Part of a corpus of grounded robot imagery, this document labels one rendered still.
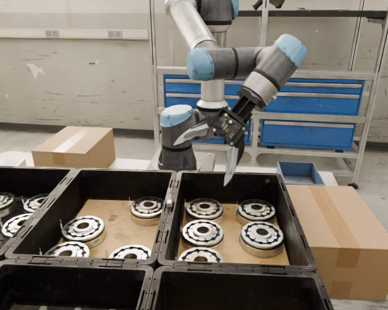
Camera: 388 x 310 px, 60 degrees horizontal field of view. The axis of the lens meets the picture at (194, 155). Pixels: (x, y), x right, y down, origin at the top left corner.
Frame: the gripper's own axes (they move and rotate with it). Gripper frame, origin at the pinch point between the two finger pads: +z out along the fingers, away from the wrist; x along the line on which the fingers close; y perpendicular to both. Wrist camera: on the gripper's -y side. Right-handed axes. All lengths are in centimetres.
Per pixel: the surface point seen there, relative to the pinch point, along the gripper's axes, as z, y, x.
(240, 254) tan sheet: 10.3, -2.0, 20.9
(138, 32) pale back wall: -49, -249, -143
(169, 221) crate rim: 13.5, 4.5, 2.9
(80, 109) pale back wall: 54, -290, -161
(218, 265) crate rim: 10.8, 16.1, 15.4
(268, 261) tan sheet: 7.0, -0.7, 26.4
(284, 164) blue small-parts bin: -19, -67, 25
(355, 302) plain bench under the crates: 3, -8, 51
